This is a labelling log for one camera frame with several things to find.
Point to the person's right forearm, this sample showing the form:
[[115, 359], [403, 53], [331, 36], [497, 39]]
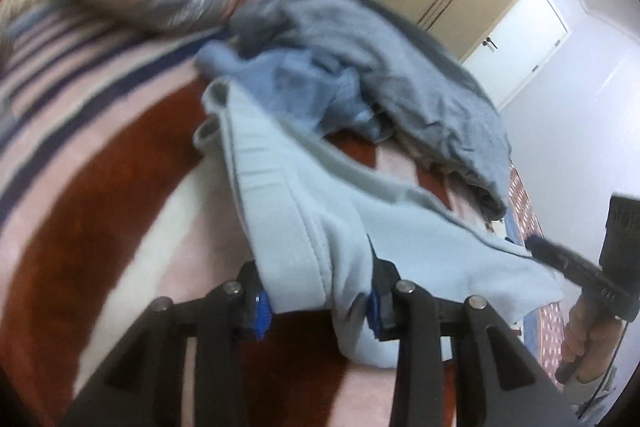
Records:
[[592, 392]]

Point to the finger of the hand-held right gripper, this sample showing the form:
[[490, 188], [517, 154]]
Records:
[[550, 254]]

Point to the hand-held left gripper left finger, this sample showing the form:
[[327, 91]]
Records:
[[256, 313]]

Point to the person's right hand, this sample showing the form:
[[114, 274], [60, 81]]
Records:
[[595, 342]]

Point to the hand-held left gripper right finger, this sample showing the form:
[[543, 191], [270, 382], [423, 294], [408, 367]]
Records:
[[376, 312]]

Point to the striped dotted bed blanket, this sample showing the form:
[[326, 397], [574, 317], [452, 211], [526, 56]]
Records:
[[100, 187]]

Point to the light blue pants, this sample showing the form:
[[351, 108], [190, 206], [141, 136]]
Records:
[[350, 207]]

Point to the grey-blue crumpled cloth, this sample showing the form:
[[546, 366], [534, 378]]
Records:
[[400, 72]]

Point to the white door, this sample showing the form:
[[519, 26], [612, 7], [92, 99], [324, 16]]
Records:
[[520, 42]]

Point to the blue cloth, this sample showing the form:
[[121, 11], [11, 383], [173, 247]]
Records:
[[300, 87]]

